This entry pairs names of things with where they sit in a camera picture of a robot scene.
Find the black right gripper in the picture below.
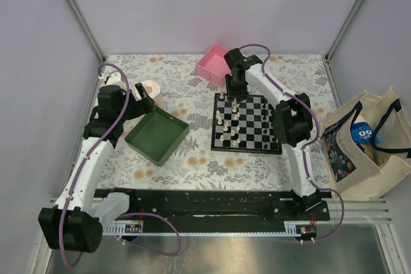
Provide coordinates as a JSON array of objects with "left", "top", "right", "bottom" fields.
[{"left": 225, "top": 74, "right": 249, "bottom": 104}]

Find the pink plastic box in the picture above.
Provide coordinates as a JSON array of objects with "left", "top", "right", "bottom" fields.
[{"left": 195, "top": 44, "right": 231, "bottom": 87}]

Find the green plastic tray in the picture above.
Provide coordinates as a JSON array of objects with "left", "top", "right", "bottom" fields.
[{"left": 125, "top": 107, "right": 189, "bottom": 167}]

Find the black white chess board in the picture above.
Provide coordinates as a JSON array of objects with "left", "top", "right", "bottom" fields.
[{"left": 211, "top": 93, "right": 282, "bottom": 155}]

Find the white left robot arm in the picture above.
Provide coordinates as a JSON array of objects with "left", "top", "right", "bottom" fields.
[{"left": 38, "top": 73, "right": 154, "bottom": 253}]

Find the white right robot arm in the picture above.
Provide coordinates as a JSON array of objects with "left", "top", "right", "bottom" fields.
[{"left": 223, "top": 48, "right": 321, "bottom": 220}]

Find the pink toilet paper roll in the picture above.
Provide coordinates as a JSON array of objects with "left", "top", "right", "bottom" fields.
[{"left": 134, "top": 80, "right": 163, "bottom": 108}]

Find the floral patterned table mat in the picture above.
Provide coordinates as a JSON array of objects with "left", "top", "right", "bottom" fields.
[{"left": 97, "top": 54, "right": 336, "bottom": 191}]

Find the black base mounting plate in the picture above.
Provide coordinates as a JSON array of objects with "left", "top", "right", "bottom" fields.
[{"left": 93, "top": 187, "right": 330, "bottom": 234}]

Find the blue cartoon face package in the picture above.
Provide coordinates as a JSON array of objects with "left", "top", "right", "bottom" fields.
[{"left": 350, "top": 120, "right": 374, "bottom": 145}]

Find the cream canvas tote bag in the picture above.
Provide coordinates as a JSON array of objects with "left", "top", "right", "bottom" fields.
[{"left": 320, "top": 88, "right": 410, "bottom": 201}]

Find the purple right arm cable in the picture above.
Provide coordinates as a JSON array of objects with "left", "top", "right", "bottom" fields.
[{"left": 239, "top": 44, "right": 346, "bottom": 244}]

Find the white slotted cable duct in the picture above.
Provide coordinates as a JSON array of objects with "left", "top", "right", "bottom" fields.
[{"left": 102, "top": 222, "right": 143, "bottom": 236}]

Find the aluminium rail frame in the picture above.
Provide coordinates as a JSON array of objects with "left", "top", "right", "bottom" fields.
[{"left": 326, "top": 198, "right": 392, "bottom": 224}]

